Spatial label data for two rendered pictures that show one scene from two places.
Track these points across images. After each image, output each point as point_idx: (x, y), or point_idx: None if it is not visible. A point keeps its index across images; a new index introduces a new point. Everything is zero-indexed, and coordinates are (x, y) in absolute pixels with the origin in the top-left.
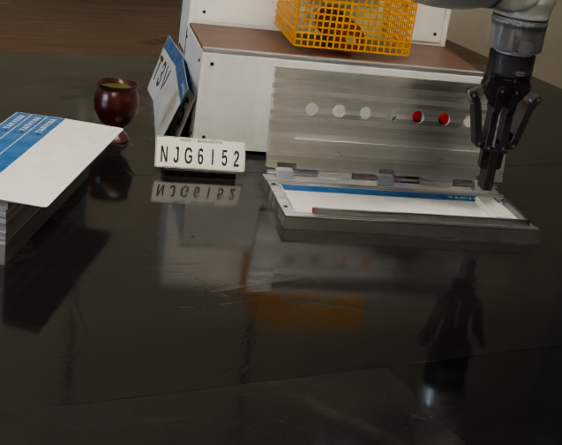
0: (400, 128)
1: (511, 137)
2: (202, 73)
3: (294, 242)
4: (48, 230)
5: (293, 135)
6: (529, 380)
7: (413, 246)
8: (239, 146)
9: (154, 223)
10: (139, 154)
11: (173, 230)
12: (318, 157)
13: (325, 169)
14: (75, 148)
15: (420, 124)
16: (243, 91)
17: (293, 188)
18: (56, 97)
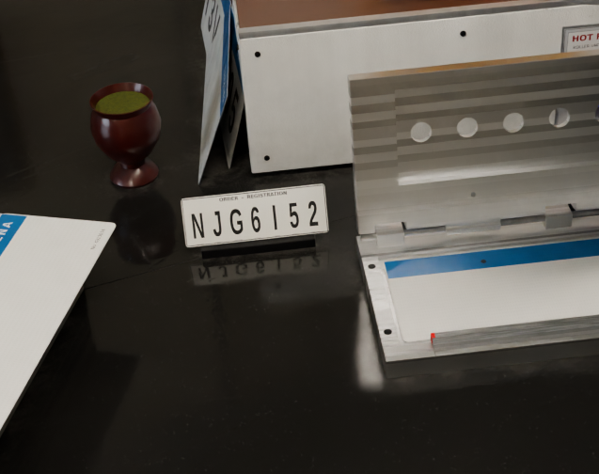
0: (575, 135)
1: None
2: (245, 71)
3: (401, 418)
4: None
5: (395, 181)
6: None
7: None
8: (315, 193)
9: (173, 408)
10: (170, 208)
11: (201, 424)
12: (442, 206)
13: (456, 222)
14: (27, 309)
15: None
16: (315, 84)
17: (403, 271)
18: (64, 79)
